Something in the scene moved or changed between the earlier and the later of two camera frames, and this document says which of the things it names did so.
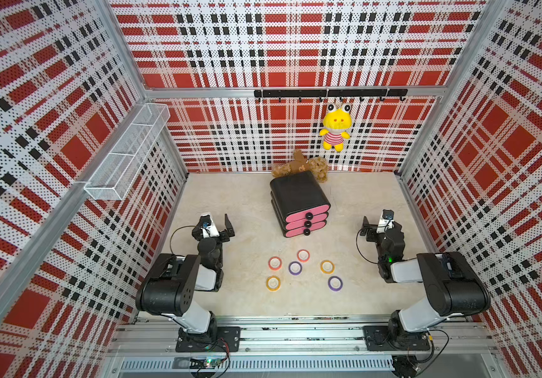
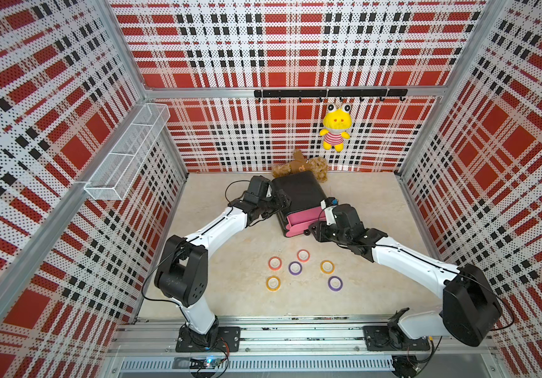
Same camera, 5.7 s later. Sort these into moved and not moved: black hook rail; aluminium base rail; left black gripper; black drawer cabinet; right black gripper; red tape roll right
Moved: left black gripper; right black gripper
Not moved: aluminium base rail; black hook rail; red tape roll right; black drawer cabinet
